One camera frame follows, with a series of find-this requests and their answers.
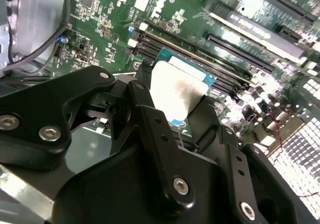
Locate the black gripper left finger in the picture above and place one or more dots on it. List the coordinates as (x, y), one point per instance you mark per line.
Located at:
(37, 113)

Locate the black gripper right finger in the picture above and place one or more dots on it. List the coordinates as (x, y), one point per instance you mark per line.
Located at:
(243, 189)

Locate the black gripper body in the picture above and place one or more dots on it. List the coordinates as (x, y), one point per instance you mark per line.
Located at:
(112, 196)

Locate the silver CPU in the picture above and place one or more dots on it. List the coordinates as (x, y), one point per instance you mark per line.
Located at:
(175, 88)

